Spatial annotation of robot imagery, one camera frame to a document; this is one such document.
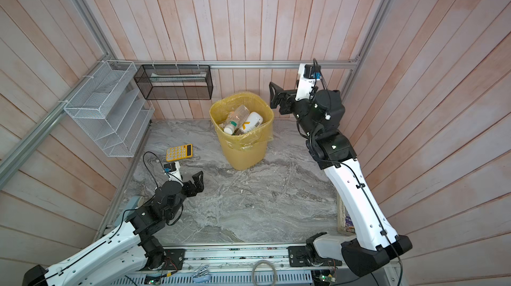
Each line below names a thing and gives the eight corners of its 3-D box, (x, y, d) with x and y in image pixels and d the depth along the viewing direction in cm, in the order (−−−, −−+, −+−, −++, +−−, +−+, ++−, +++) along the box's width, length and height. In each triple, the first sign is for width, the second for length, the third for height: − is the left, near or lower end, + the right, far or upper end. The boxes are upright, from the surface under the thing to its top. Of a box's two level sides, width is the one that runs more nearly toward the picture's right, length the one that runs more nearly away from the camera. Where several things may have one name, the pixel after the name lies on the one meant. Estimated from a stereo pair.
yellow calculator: (167, 162, 104) (165, 160, 102) (167, 150, 109) (166, 148, 107) (194, 156, 106) (193, 154, 104) (193, 145, 111) (192, 143, 109)
